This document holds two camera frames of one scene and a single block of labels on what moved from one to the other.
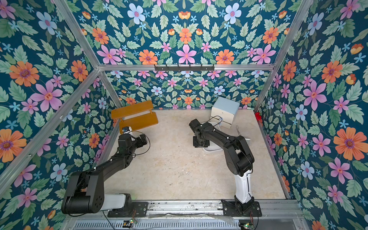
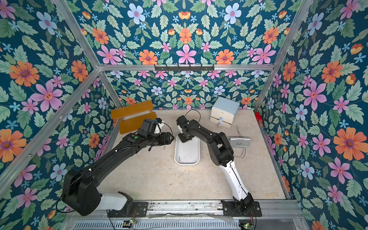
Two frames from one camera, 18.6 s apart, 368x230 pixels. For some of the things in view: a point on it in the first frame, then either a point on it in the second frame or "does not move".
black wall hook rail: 184,68 does not move
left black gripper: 139,143 → 166,137
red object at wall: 258,117 does not move
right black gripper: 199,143 → 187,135
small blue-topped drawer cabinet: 223,111 does not move
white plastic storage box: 213,146 → 188,153
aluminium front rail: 196,215 does not move
